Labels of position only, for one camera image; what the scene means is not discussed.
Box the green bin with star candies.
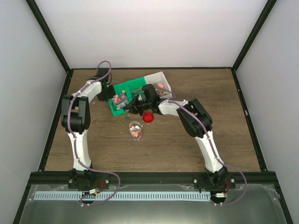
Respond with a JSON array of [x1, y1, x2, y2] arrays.
[[108, 83, 131, 116]]

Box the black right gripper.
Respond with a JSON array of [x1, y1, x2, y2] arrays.
[[124, 96, 152, 116]]

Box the black enclosure frame post left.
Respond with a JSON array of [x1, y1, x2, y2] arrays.
[[25, 0, 71, 73]]

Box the light blue slotted cable duct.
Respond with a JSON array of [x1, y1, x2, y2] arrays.
[[34, 191, 211, 202]]

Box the red round lid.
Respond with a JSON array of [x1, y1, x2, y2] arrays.
[[142, 112, 154, 123]]

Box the black enclosure frame post right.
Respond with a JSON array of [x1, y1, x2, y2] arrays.
[[232, 0, 278, 70]]

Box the white bin with swirl lollipops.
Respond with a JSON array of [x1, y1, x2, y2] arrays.
[[144, 71, 172, 98]]

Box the black enclosure frame post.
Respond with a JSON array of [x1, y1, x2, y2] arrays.
[[25, 0, 71, 73], [232, 0, 278, 70]]

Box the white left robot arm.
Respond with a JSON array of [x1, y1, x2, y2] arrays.
[[61, 68, 119, 189]]

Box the green bin with square lollipops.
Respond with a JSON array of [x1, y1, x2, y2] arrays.
[[125, 77, 147, 100]]

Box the lilac slotted plastic scoop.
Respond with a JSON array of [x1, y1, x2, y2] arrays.
[[112, 91, 129, 110]]

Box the clear plastic jar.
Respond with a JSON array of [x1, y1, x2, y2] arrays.
[[129, 121, 142, 141]]

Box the black front mounting rail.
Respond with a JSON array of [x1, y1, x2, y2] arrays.
[[28, 171, 279, 190]]

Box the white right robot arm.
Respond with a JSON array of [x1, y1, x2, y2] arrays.
[[124, 84, 228, 188]]

